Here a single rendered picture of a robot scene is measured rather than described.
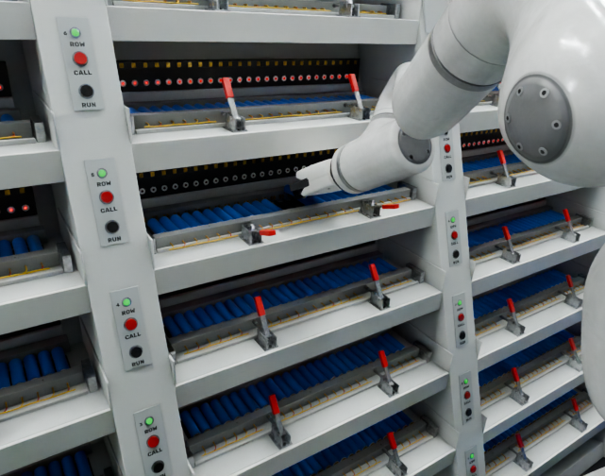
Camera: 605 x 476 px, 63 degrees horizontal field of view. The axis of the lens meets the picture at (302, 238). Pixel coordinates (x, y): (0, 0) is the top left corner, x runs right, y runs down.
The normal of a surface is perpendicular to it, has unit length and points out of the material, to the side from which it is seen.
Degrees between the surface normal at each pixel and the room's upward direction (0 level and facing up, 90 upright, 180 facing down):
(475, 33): 116
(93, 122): 90
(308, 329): 19
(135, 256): 90
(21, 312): 109
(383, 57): 90
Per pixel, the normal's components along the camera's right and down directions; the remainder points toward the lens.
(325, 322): 0.05, -0.91
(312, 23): 0.54, 0.38
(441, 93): -0.54, 0.78
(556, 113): -0.76, 0.25
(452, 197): 0.53, 0.07
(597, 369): -0.96, 0.26
